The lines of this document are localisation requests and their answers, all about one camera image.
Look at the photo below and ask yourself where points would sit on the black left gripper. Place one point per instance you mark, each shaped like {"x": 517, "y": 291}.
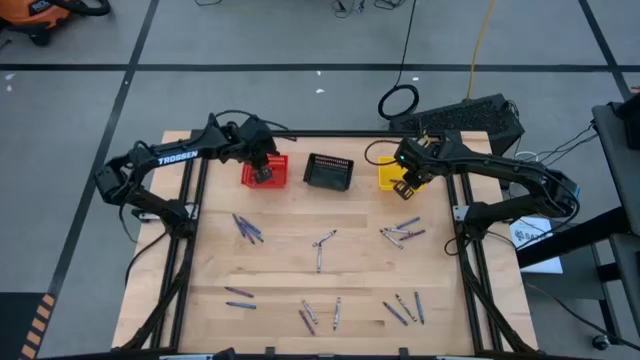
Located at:
{"x": 257, "y": 142}

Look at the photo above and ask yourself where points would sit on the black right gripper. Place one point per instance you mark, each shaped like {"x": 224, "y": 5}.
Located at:
{"x": 415, "y": 157}

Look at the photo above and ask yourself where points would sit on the purple crayon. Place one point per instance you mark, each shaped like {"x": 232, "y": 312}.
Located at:
{"x": 239, "y": 292}
{"x": 307, "y": 322}
{"x": 252, "y": 235}
{"x": 412, "y": 235}

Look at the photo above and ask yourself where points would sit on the black crayon grey wrapper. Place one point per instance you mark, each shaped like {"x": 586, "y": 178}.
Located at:
{"x": 325, "y": 238}
{"x": 319, "y": 258}
{"x": 392, "y": 240}
{"x": 395, "y": 231}
{"x": 337, "y": 313}
{"x": 406, "y": 307}
{"x": 309, "y": 311}

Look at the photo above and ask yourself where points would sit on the black plastic basket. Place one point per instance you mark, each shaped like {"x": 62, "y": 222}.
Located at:
{"x": 327, "y": 175}

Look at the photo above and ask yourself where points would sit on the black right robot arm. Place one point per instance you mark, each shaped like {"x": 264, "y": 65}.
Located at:
{"x": 500, "y": 167}

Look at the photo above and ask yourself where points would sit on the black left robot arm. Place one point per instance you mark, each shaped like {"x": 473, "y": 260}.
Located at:
{"x": 175, "y": 156}

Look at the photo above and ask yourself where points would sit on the red plastic basket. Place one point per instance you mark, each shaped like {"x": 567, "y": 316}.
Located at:
{"x": 280, "y": 177}

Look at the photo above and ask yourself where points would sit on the yellow plastic basket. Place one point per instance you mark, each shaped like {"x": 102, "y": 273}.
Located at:
{"x": 386, "y": 172}

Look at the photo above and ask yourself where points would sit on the black perforated computer case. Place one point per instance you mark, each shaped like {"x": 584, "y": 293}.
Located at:
{"x": 465, "y": 117}

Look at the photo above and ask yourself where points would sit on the white paper sign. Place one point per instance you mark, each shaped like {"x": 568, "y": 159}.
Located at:
{"x": 545, "y": 225}

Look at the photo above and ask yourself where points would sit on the silver aluminium bar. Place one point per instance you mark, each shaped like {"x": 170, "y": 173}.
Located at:
{"x": 187, "y": 357}
{"x": 457, "y": 358}

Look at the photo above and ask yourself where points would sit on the black grey equipment cart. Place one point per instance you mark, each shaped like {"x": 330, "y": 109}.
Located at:
{"x": 620, "y": 165}

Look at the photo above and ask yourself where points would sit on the black caster wheel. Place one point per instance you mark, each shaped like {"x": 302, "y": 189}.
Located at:
{"x": 600, "y": 342}

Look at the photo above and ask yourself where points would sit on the orange shop vacuum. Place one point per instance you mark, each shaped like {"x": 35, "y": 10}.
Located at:
{"x": 30, "y": 15}

